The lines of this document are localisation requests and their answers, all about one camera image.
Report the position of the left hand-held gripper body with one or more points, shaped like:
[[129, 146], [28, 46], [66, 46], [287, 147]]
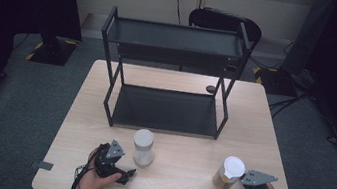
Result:
[[114, 152]]

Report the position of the cup with brown contents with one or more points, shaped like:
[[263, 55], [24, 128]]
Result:
[[233, 168]]

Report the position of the person's left hand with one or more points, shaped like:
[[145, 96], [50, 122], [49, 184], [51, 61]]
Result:
[[92, 182]]

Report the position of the grey tape strip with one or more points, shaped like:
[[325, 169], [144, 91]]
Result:
[[42, 165]]

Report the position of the small black knob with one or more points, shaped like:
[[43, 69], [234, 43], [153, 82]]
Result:
[[210, 89]]

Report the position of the black stand base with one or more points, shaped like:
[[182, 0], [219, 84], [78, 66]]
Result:
[[51, 51], [276, 80]]

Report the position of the black metal two-tier rack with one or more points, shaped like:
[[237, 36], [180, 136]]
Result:
[[175, 38]]

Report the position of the black chair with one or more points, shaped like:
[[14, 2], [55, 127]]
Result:
[[221, 20]]

